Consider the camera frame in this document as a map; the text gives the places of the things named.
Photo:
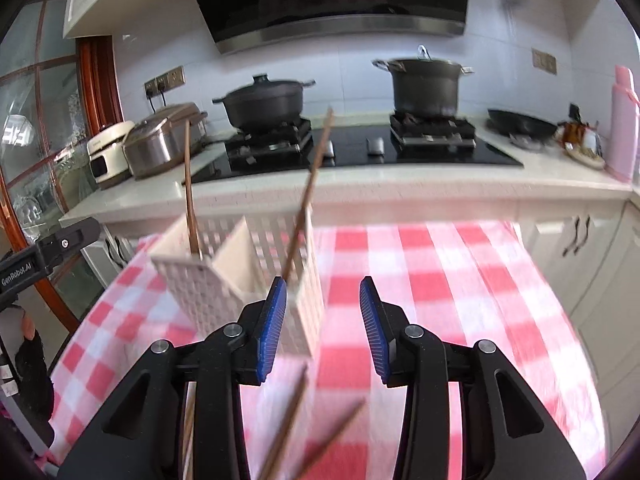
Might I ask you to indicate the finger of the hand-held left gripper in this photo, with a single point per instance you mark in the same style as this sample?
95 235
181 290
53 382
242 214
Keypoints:
70 240

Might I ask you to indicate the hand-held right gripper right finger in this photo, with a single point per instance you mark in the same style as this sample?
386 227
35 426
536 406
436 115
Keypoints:
372 330

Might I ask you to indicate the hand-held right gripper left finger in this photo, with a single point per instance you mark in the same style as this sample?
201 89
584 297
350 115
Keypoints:
272 330

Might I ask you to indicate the white plastic utensil basket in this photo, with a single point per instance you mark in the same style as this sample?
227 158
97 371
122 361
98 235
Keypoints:
235 290

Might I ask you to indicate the brown wooden chopstick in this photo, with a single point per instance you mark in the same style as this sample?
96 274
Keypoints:
190 200
285 425
189 435
310 185
335 435

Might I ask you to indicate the red checked tablecloth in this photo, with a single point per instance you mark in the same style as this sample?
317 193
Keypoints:
450 285

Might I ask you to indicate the cream electric cooker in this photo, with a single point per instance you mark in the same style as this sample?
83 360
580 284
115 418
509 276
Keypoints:
107 155

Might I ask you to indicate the steel rice cooker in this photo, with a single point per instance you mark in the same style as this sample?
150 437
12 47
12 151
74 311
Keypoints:
160 142

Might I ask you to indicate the white kitchen counter cabinets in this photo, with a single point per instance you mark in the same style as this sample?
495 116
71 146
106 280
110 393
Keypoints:
400 195

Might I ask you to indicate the wooden glass door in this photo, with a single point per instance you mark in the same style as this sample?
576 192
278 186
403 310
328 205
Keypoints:
95 80

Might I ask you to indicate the wide black lidded pot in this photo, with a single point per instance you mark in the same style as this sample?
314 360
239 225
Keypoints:
265 102

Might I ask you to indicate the tall black stockpot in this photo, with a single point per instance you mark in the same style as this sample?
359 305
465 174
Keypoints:
425 85

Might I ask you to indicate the black frying pan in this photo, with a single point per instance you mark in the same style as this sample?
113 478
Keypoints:
522 122

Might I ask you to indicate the brown sauce bottle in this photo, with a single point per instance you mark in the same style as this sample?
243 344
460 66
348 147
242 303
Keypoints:
574 117

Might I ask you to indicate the pink thermos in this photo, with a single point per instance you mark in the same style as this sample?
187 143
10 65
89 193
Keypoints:
622 125

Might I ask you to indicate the gold wall outlet strip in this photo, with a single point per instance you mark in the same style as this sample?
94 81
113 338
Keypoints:
167 80

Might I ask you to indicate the small gold wall outlet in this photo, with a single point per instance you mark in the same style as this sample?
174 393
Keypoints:
544 61

